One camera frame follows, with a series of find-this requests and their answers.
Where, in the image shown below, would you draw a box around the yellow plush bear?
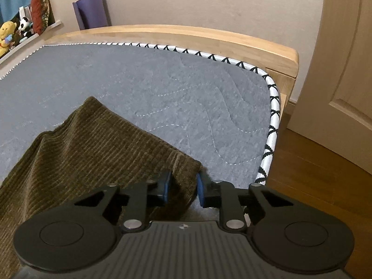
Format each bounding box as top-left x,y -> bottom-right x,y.
0,22 -> 17,59

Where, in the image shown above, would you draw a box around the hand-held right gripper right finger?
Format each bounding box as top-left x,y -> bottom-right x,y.
196,174 -> 289,233

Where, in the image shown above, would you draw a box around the olive brown ribbed cloth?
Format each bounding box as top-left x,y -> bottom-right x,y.
43,25 -> 300,114

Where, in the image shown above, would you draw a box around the grey quilted mattress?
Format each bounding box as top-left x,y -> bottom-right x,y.
0,41 -> 281,210

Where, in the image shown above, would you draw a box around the olive corduroy pants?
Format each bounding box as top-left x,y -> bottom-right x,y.
0,96 -> 202,279

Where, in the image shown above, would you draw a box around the panda plush toy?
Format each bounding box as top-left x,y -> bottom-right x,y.
17,17 -> 34,40

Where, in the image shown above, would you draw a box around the light wooden door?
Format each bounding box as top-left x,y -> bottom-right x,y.
286,0 -> 372,178

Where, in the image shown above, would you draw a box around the white window sill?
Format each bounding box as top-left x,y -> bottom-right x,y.
0,20 -> 63,68

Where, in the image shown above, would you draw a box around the purple box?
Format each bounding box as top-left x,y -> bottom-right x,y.
73,0 -> 112,31

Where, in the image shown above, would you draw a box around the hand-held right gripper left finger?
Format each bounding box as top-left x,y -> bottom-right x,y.
73,171 -> 173,233

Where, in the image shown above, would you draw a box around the red patterned cushion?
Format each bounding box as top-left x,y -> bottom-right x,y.
30,0 -> 53,35

